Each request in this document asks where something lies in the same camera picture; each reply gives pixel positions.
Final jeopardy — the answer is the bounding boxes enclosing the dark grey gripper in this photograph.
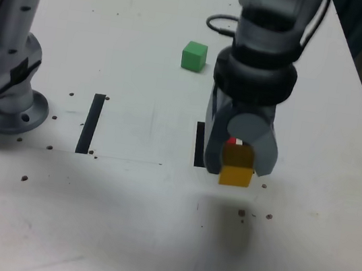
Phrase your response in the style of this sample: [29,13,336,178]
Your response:
[198,88,288,183]

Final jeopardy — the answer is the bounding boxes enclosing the yellow cube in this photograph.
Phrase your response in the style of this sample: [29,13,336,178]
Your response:
[217,140,258,189]

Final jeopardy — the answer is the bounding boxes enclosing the green cube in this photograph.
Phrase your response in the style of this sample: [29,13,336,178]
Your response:
[179,39,210,74]

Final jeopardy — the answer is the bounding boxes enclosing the black tape square outline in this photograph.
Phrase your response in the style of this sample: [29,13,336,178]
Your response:
[190,120,214,169]

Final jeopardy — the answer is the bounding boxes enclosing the black tape strip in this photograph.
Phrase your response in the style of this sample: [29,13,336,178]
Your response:
[74,91,107,157]

